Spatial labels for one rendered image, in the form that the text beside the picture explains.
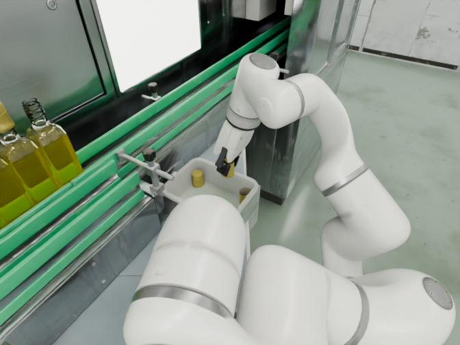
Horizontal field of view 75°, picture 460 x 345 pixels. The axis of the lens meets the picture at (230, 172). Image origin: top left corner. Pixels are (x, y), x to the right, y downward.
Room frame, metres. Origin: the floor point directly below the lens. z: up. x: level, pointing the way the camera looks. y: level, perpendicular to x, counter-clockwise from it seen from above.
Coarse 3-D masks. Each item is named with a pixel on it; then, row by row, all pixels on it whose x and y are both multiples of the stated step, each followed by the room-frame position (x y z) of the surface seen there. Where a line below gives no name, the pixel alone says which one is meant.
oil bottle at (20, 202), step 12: (0, 156) 0.41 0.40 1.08; (0, 168) 0.39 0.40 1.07; (0, 180) 0.38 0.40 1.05; (12, 180) 0.39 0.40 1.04; (0, 192) 0.37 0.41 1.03; (12, 192) 0.38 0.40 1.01; (24, 192) 0.40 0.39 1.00; (0, 204) 0.36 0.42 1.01; (12, 204) 0.38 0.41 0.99; (24, 204) 0.39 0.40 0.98; (12, 216) 0.37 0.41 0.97
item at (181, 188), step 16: (192, 160) 0.68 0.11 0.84; (208, 160) 0.68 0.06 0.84; (176, 176) 0.61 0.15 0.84; (208, 176) 0.66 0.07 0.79; (240, 176) 0.61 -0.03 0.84; (176, 192) 0.59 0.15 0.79; (192, 192) 0.62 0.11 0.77; (208, 192) 0.62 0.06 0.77; (224, 192) 0.62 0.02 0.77; (240, 208) 0.49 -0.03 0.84
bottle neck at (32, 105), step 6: (24, 102) 0.49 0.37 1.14; (30, 102) 0.50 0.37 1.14; (36, 102) 0.49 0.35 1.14; (24, 108) 0.48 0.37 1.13; (30, 108) 0.48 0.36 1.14; (36, 108) 0.48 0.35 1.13; (42, 108) 0.50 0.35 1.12; (30, 114) 0.48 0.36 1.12; (36, 114) 0.48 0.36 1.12; (42, 114) 0.49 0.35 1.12; (30, 120) 0.48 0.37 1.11; (36, 120) 0.48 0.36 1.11; (42, 120) 0.48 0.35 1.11; (48, 120) 0.50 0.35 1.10; (36, 126) 0.48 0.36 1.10; (42, 126) 0.48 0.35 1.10
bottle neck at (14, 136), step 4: (12, 128) 0.44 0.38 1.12; (4, 132) 0.43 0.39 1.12; (8, 132) 0.43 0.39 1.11; (12, 132) 0.44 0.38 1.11; (16, 132) 0.45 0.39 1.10; (0, 136) 0.43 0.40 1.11; (4, 136) 0.43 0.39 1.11; (8, 136) 0.43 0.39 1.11; (12, 136) 0.44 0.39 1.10; (16, 136) 0.44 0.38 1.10; (4, 140) 0.43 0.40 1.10; (8, 140) 0.43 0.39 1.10; (12, 140) 0.43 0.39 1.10
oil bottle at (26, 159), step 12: (0, 144) 0.43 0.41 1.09; (12, 144) 0.43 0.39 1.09; (24, 144) 0.44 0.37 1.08; (36, 144) 0.45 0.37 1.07; (12, 156) 0.41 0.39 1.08; (24, 156) 0.43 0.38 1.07; (36, 156) 0.44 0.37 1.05; (12, 168) 0.41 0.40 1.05; (24, 168) 0.42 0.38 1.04; (36, 168) 0.43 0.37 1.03; (48, 168) 0.45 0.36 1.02; (24, 180) 0.41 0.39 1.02; (36, 180) 0.42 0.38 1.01; (48, 180) 0.44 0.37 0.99; (36, 192) 0.41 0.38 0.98; (48, 192) 0.43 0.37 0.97; (36, 204) 0.41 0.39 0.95
